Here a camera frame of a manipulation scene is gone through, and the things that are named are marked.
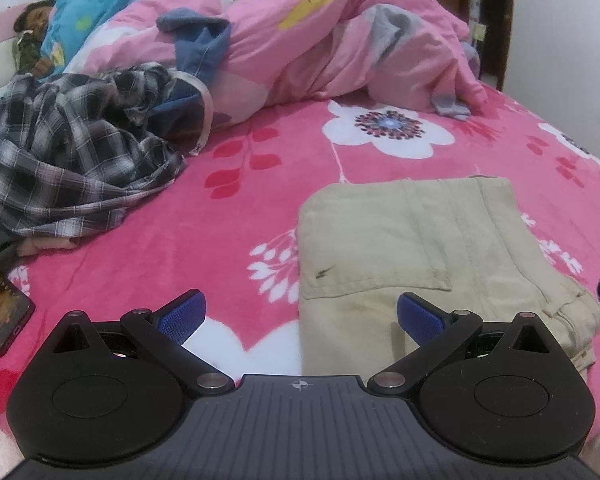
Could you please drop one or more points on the pink patterned quilt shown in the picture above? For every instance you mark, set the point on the pink patterned quilt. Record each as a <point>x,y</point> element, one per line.
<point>406,53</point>

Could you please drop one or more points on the pink floral fleece blanket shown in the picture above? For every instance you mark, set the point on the pink floral fleece blanket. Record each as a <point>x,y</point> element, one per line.
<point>227,226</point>

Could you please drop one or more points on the beige khaki trousers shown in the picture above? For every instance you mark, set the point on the beige khaki trousers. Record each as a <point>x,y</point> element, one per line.
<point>458,243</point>

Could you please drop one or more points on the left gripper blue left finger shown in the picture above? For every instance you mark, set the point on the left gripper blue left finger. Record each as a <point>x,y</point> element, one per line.
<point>159,337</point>

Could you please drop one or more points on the sleeping child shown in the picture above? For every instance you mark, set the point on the sleeping child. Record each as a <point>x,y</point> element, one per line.
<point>30,28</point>

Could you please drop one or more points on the black smartphone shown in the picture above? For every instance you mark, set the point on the black smartphone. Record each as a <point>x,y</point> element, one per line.
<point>16,310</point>

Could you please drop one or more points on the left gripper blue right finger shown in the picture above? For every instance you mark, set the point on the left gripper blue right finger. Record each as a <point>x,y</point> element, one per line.
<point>442,338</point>

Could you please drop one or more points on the blue denim garment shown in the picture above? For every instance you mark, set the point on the blue denim garment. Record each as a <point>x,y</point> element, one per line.
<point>200,43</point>

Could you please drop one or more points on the black white plaid shirt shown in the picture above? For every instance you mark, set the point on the black white plaid shirt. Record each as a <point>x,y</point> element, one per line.
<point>76,152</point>

